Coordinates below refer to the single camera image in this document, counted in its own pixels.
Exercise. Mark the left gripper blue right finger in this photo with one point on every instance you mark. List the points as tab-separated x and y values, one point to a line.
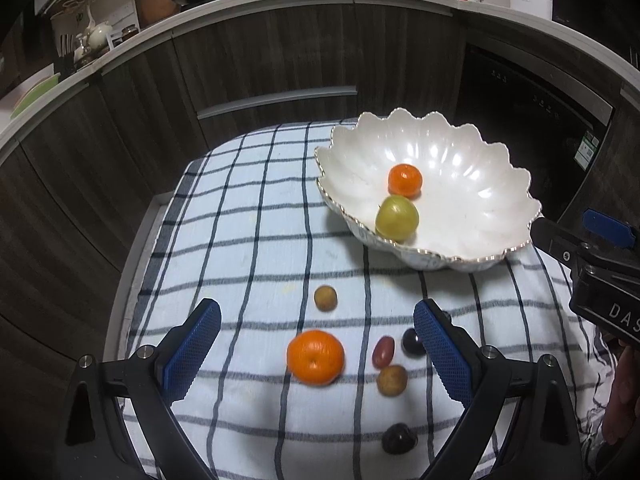
542	439

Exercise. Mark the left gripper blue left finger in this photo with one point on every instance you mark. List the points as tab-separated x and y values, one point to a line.
94	441

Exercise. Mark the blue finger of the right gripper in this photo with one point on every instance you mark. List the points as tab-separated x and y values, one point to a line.
616	232
559	243

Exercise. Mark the small brown longan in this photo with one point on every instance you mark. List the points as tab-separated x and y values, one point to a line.
392	380
325	298

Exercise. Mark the orange mandarin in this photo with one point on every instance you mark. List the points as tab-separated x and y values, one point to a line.
315	358
405	180

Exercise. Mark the green yellow plum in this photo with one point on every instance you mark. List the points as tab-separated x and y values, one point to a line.
397	219

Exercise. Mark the red cherry tomato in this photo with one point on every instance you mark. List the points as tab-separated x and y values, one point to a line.
383	352

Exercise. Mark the person right hand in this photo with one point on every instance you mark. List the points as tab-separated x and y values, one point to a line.
623	405

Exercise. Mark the white scalloped ceramic bowl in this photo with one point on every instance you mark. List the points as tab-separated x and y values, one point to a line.
474	206

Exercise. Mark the black dishwasher door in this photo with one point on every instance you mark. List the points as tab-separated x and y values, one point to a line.
552	124

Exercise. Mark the checked white blue cloth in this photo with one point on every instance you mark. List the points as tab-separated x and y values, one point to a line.
288	390

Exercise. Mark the green plastic basin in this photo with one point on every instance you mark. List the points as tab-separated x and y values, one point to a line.
34	93

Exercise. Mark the white teapot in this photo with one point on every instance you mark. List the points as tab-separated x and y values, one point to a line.
97	34

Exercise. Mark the silver drawer handle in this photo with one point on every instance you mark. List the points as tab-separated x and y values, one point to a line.
276	98

